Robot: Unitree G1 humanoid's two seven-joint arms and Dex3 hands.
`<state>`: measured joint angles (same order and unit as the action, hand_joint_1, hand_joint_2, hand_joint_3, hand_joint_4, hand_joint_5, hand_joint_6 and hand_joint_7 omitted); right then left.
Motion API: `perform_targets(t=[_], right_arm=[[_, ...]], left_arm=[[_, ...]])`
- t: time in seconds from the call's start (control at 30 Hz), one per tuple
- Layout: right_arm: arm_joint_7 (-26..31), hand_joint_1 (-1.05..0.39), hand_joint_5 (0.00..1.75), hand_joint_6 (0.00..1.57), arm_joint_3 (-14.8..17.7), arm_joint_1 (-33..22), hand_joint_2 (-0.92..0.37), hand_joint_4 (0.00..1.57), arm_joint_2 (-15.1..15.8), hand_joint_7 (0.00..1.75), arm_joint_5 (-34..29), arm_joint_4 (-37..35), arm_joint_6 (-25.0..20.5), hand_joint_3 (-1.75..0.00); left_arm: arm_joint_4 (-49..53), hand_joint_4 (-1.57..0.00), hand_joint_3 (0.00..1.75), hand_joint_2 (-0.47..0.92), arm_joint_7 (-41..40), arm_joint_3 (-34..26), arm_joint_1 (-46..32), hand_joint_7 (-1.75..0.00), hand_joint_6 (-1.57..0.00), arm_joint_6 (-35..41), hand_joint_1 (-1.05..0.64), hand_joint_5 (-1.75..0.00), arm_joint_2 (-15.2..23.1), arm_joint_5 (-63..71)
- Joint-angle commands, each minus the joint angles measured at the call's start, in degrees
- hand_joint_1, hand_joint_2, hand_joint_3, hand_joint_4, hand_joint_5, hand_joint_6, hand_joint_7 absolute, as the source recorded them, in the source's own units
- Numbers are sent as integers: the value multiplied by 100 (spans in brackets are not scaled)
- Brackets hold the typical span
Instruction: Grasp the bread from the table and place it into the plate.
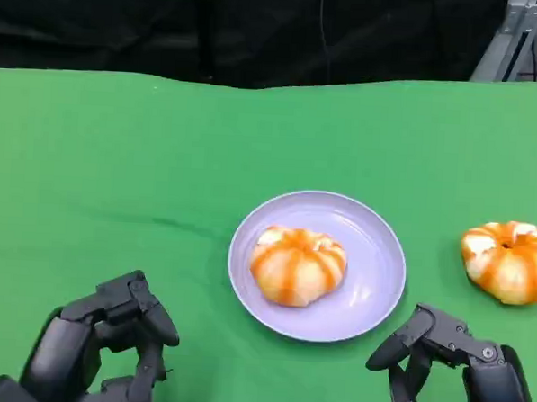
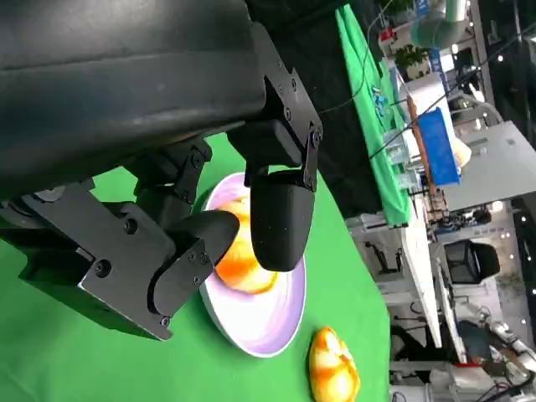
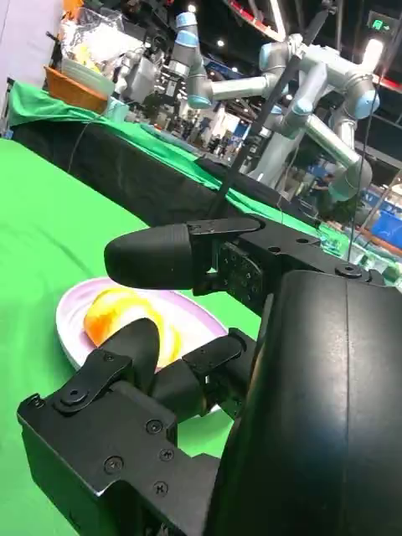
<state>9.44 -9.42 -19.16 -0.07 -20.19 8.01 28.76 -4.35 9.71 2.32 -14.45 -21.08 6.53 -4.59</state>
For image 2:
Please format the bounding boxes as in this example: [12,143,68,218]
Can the brown wooden stick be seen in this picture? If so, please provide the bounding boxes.
[405,95,437,197]

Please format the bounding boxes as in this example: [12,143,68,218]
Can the beige round object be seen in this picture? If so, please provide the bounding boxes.
[451,137,473,168]

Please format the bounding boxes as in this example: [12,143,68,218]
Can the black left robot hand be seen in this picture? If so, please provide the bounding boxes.
[0,0,324,343]

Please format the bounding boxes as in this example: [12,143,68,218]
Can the bright green table cloth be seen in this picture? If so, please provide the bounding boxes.
[0,133,393,402]

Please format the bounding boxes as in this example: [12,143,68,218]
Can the small blue clips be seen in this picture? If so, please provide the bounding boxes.
[371,85,389,115]

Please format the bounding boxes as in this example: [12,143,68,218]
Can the orange and white bread roll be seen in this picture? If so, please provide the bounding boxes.
[214,196,280,295]
[308,326,362,402]

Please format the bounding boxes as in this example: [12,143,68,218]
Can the white table board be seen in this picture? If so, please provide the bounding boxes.
[400,196,444,349]

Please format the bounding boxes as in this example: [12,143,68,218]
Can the grey desk panel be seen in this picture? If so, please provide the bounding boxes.
[442,120,536,211]

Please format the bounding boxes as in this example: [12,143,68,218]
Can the blue plastic bin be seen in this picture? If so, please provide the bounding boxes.
[417,106,462,186]

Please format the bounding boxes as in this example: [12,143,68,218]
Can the thin black cable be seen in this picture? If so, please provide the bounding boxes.
[317,7,387,113]

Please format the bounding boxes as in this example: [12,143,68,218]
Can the white box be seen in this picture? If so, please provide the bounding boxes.
[403,72,446,106]

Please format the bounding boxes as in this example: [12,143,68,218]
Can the clear plastic container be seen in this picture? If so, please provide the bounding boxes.
[384,131,410,165]

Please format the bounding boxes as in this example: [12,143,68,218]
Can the black office chair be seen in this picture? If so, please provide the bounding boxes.
[442,240,502,285]

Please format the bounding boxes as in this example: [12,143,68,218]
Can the potted green plant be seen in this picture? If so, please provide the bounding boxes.
[394,43,433,81]

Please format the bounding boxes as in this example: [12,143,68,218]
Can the lilac plate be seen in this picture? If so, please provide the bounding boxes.
[198,171,308,359]

